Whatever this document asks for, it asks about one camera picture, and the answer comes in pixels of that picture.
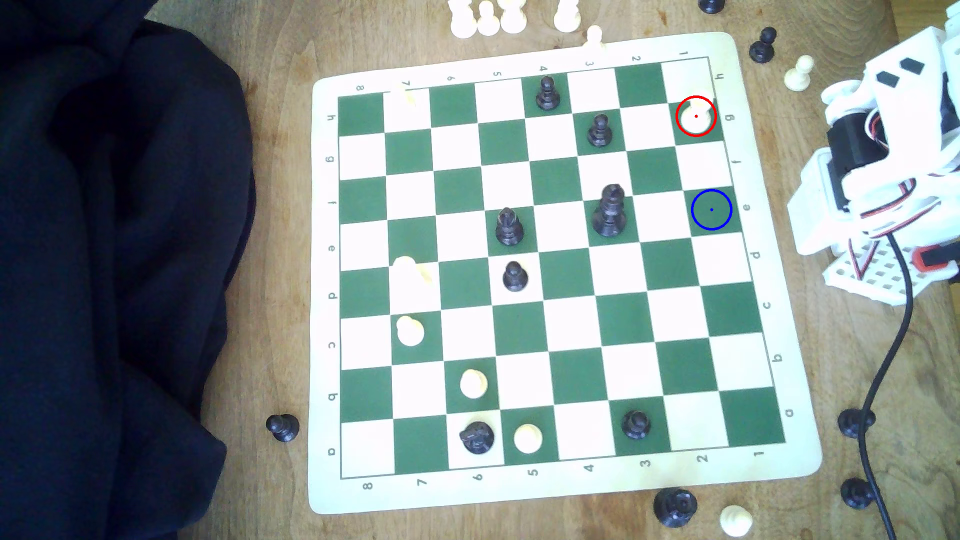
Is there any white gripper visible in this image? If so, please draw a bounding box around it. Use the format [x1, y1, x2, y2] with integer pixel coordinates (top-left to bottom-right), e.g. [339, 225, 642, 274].
[786, 146, 960, 306]

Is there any green and cream chess mat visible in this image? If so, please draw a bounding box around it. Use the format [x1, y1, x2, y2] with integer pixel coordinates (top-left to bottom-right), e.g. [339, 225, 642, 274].
[307, 31, 824, 516]

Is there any black cable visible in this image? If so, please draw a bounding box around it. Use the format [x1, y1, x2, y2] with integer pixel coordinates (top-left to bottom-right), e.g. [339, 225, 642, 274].
[857, 232, 915, 540]

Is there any cream pawn with round head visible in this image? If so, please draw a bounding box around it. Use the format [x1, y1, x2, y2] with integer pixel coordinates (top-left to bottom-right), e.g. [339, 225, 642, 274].
[678, 101, 715, 138]

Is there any black knight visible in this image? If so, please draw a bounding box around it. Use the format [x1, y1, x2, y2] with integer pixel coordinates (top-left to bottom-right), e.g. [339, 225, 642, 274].
[460, 420, 496, 455]

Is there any tall cream chess piece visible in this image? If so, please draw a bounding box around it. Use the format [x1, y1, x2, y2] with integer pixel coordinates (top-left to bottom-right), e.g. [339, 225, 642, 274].
[391, 255, 435, 295]

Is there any dark navy cloth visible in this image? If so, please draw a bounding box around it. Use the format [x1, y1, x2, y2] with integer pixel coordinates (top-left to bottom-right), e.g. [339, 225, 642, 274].
[0, 0, 258, 540]

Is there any black king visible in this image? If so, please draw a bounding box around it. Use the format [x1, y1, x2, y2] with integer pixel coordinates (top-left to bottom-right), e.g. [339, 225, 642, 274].
[591, 183, 628, 239]

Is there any large black chess piece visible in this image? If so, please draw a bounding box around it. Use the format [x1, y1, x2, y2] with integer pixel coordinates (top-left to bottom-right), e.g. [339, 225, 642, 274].
[652, 487, 699, 529]

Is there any black bishop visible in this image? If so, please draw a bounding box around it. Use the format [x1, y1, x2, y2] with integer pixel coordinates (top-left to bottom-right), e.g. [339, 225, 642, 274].
[495, 206, 526, 248]

